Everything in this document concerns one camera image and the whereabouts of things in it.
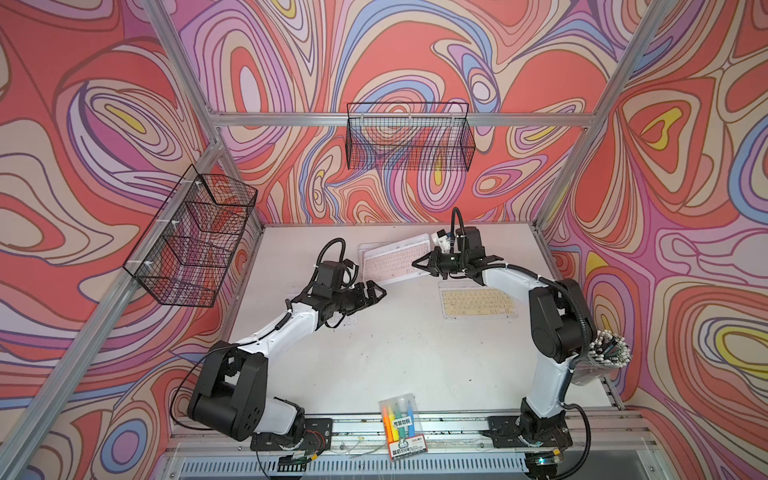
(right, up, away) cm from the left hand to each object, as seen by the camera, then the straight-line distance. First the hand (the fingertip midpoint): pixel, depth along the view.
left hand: (381, 298), depth 84 cm
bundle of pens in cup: (+57, -11, -11) cm, 59 cm away
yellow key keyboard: (+28, -3, +14) cm, 31 cm away
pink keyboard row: (+4, +10, +11) cm, 15 cm away
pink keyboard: (-7, +15, +24) cm, 29 cm away
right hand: (+10, +8, +6) cm, 14 cm away
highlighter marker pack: (+5, -31, -11) cm, 33 cm away
